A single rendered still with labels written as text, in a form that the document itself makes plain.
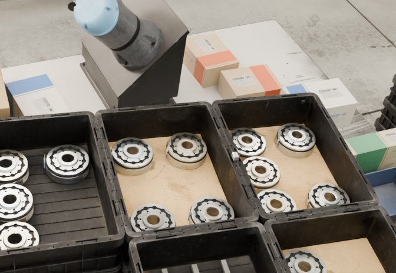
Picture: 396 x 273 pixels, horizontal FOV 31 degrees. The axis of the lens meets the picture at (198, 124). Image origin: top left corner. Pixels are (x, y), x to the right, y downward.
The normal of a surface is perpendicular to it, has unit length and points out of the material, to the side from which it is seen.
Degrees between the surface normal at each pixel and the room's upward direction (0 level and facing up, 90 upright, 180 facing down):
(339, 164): 90
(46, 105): 0
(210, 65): 0
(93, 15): 45
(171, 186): 0
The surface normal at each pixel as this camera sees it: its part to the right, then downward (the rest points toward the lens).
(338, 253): 0.14, -0.73
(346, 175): -0.95, 0.09
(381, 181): 0.40, 0.66
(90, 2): -0.46, -0.27
